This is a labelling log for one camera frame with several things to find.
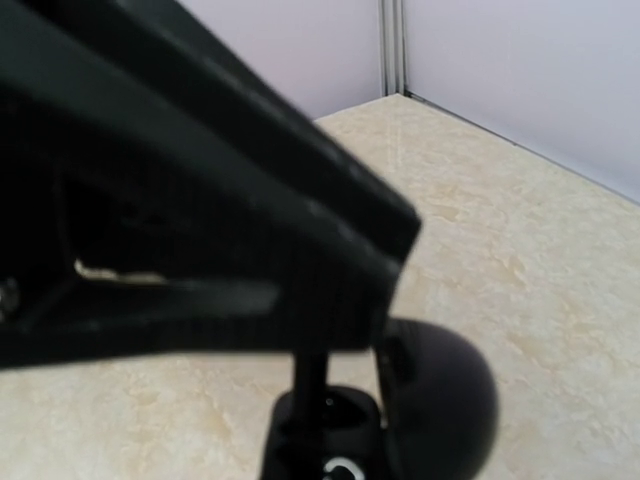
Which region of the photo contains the left aluminium frame post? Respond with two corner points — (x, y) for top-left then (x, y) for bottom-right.
(378, 0), (407, 96)

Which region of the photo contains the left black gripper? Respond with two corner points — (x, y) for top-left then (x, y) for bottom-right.
(1, 1), (100, 350)

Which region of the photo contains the black round charging case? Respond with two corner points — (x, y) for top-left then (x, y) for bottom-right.
(260, 319), (499, 479)

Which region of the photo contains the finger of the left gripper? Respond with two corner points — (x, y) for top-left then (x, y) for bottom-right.
(0, 0), (422, 271)
(0, 199), (401, 371)

